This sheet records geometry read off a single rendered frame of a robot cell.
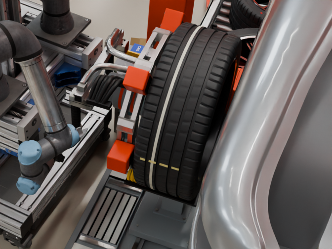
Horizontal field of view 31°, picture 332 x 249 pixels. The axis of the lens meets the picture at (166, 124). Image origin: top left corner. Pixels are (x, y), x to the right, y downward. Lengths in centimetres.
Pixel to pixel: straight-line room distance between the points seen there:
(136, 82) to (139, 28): 208
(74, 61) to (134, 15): 151
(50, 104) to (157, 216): 98
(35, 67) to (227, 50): 66
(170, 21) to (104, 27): 175
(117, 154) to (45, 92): 35
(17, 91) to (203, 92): 81
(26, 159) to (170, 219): 99
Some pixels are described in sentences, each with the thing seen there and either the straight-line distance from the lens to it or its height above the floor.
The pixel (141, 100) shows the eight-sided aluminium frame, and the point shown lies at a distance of 212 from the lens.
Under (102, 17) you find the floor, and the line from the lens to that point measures 418.
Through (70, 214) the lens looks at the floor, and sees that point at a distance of 306.
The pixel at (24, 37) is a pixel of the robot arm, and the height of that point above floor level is 132.
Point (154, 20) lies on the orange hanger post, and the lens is 262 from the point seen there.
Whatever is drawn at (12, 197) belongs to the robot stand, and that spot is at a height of 21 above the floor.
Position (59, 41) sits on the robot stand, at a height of 82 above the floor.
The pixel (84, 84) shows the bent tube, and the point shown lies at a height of 101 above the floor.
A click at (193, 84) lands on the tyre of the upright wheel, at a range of 204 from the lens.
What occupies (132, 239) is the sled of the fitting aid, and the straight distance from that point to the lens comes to 279.
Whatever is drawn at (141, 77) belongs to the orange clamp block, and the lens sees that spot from 203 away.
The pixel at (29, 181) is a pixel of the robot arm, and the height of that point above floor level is 89.
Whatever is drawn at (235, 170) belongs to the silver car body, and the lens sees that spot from 116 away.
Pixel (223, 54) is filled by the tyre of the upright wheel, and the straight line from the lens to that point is 212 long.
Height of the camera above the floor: 253
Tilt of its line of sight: 47 degrees down
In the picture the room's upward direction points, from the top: 7 degrees clockwise
